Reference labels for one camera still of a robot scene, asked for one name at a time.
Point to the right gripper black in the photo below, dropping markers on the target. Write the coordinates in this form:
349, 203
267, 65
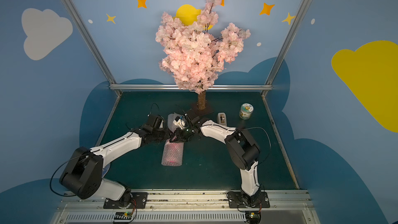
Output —
185, 132

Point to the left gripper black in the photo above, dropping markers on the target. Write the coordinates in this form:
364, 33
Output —
162, 134

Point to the clear bubble wrap sheet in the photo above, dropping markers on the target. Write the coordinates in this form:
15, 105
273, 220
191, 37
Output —
170, 125

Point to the pink plastic wine glass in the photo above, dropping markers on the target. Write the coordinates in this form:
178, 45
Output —
172, 154

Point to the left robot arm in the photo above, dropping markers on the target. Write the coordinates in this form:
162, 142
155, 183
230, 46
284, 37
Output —
84, 172

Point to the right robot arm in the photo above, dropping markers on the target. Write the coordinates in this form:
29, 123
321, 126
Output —
241, 145

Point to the white tape dispenser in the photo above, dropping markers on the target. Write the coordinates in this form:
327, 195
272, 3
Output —
222, 119

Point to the pink cherry blossom tree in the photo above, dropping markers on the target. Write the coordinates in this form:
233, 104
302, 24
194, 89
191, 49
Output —
194, 57

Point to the green circuit board left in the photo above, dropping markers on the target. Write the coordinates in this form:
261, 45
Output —
122, 217

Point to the circuit board right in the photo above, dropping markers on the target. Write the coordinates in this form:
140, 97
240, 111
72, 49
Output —
252, 218

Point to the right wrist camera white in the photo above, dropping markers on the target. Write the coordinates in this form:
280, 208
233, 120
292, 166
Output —
180, 122

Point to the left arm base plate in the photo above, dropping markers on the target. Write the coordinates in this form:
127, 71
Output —
129, 200

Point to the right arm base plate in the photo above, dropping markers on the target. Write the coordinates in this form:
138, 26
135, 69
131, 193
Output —
243, 200

